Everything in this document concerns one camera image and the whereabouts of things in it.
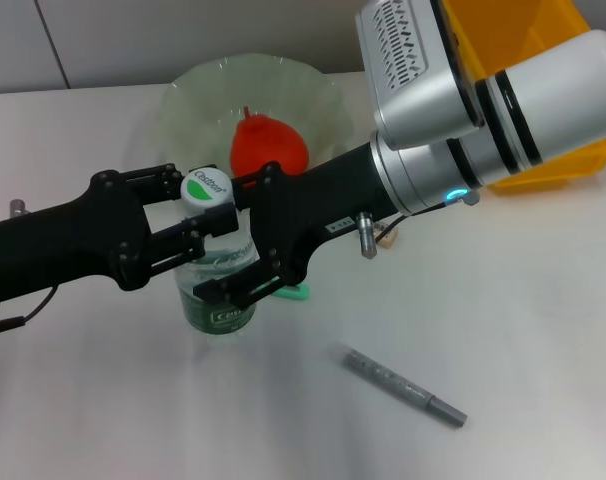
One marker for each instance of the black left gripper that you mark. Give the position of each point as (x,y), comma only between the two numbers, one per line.
(83,235)

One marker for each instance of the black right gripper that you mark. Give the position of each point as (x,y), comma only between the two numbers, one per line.
(323,195)

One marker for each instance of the clear green-label water bottle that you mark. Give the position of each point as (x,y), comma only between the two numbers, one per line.
(205,192)

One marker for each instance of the green utility knife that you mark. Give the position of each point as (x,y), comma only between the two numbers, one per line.
(295,294)

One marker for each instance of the red-orange toy orange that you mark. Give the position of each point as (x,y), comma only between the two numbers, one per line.
(278,145)

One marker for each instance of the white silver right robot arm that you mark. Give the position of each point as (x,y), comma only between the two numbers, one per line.
(543,110)

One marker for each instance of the pale green glass fruit plate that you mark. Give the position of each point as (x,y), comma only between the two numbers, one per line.
(198,110)

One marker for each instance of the beige eraser with barcode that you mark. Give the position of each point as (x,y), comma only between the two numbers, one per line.
(389,241)

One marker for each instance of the grey marker pen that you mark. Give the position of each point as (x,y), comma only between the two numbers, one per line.
(393,384)

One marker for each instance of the yellow plastic bin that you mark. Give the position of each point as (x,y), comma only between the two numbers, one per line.
(513,35)

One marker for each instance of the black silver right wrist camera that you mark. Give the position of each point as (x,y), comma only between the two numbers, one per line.
(418,85)

